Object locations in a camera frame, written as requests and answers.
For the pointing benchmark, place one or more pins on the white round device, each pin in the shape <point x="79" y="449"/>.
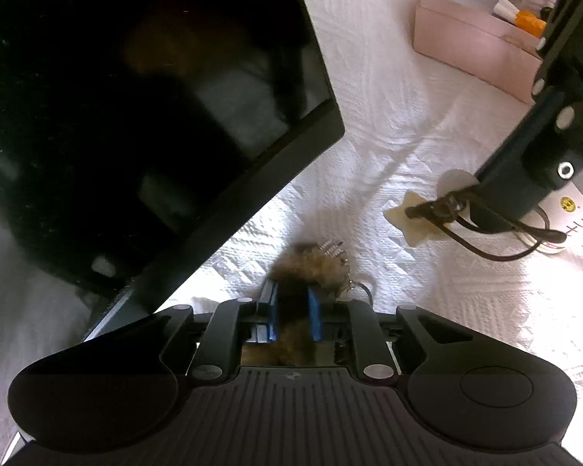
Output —
<point x="578" y="213"/>

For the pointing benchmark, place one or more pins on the black flat monitor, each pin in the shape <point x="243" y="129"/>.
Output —
<point x="126" y="107"/>

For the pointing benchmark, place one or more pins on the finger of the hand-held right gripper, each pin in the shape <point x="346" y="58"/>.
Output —
<point x="544" y="184"/>
<point x="515" y="141"/>

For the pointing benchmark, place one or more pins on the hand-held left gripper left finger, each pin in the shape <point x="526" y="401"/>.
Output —
<point x="273" y="315"/>

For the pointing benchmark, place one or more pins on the pink cardboard box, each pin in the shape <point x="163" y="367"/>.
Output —
<point x="466" y="43"/>

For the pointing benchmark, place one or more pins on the cream star-shaped charm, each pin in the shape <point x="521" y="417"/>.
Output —
<point x="413" y="218"/>

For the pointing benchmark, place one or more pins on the orange small item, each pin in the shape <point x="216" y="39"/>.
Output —
<point x="532" y="23"/>

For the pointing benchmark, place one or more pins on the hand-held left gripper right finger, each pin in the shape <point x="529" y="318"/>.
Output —
<point x="315" y="315"/>

